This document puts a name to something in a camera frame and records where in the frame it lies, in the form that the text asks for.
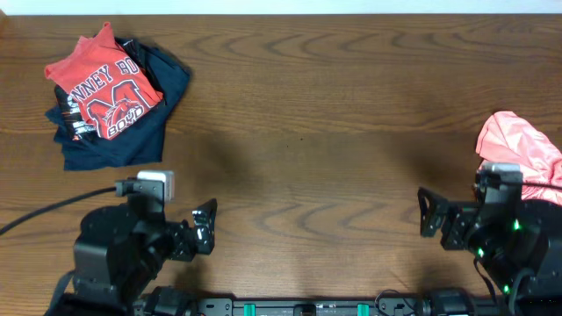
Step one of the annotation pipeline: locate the red-orange t-shirt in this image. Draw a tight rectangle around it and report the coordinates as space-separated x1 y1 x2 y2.
45 22 163 140

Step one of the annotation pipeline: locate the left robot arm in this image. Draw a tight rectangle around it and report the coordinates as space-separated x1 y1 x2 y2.
47 193 218 315

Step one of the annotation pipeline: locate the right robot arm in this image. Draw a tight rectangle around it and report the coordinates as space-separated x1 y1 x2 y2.
417 169 561 315

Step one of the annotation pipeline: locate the pink t-shirt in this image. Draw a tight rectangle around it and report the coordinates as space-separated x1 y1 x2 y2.
475 111 561 205

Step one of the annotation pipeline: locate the navy folded t-shirt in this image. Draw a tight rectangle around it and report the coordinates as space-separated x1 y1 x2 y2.
45 38 191 171

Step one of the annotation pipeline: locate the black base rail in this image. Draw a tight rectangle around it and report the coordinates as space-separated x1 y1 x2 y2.
131 298 506 316

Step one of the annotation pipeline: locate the left black cable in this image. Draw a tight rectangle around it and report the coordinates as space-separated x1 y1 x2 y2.
0 178 146 237

